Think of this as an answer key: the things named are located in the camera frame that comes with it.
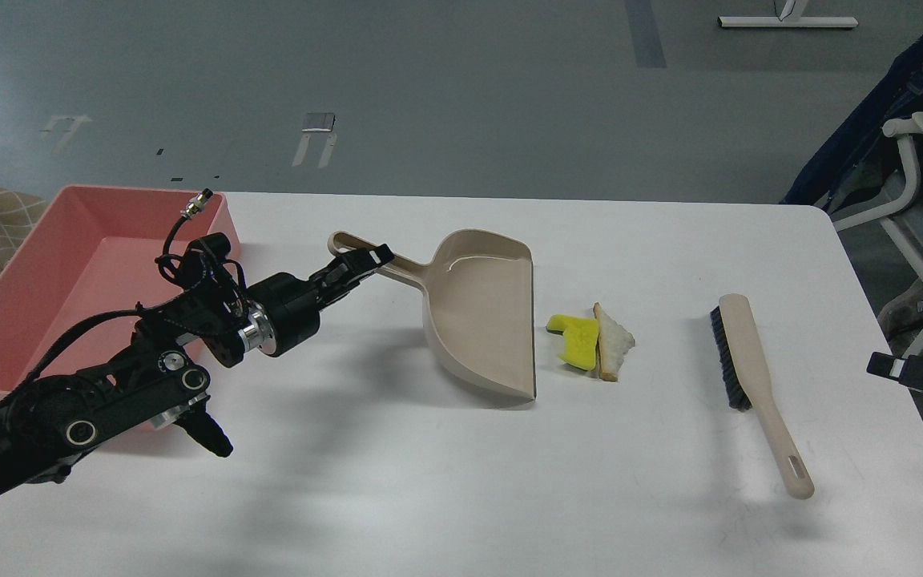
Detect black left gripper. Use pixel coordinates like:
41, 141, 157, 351
239, 244, 395, 357

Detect white desk foot bar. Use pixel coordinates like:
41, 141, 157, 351
717, 1, 860, 30

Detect silver floor socket plate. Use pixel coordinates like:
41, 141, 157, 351
301, 111, 337, 134

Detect beige plastic dustpan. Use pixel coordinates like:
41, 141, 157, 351
328, 228, 538, 402

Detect bread slice piece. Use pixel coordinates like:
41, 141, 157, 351
592, 302, 636, 382

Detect yellow sponge piece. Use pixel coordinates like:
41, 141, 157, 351
546, 314, 600, 370

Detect beige brush black bristles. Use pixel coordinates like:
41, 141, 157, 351
710, 293, 816, 500

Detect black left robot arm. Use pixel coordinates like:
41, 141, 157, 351
0, 189, 394, 495

